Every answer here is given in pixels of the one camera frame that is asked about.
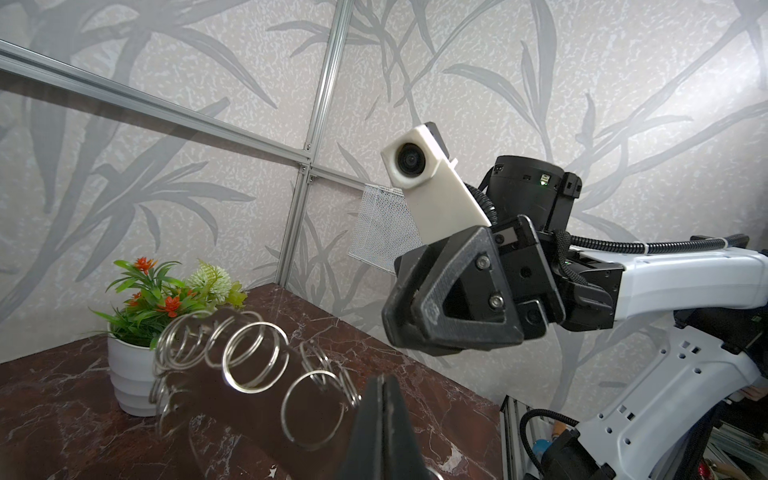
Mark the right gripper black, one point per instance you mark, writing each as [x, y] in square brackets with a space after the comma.
[453, 295]

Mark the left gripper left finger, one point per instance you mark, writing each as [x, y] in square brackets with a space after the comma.
[363, 457]

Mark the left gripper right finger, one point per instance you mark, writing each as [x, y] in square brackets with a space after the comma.
[401, 454]

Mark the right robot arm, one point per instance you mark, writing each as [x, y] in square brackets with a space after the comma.
[699, 309]

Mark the white pot artificial plant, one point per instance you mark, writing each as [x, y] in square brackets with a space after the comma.
[156, 299]

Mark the white wire mesh basket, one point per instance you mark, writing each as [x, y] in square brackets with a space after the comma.
[384, 230]

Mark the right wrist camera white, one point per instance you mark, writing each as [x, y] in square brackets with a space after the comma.
[439, 201]

